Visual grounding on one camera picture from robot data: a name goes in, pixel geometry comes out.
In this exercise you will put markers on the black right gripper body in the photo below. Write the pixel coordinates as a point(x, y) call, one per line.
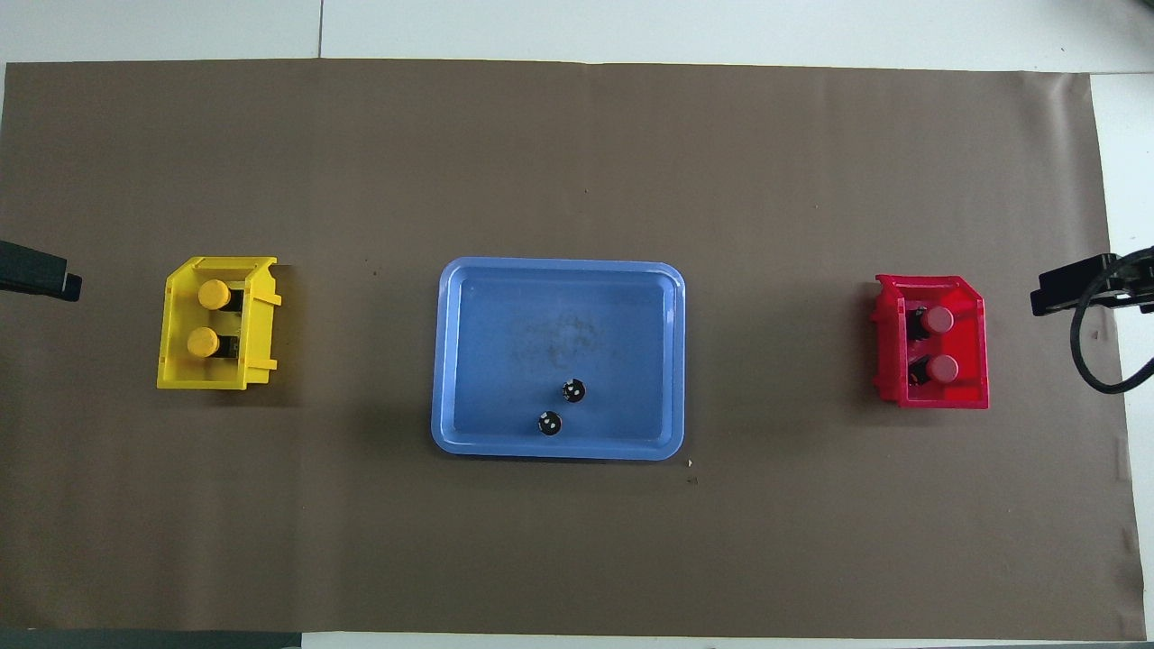
point(1138, 279)

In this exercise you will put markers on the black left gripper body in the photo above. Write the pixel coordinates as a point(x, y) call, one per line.
point(27, 268)

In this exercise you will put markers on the red push button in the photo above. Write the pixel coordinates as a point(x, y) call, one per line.
point(938, 318)
point(943, 368)

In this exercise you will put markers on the yellow push button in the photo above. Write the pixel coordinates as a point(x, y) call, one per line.
point(214, 294)
point(202, 342)

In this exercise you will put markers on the blue plastic tray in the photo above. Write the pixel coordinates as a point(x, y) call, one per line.
point(505, 361)

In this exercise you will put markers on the yellow plastic bin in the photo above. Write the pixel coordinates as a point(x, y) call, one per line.
point(171, 370)

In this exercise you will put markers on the red plastic bin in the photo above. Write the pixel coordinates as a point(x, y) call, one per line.
point(888, 383)

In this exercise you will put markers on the black round knob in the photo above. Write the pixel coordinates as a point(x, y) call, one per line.
point(550, 423)
point(573, 390)

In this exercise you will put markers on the brown table mat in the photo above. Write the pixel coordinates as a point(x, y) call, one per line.
point(577, 162)

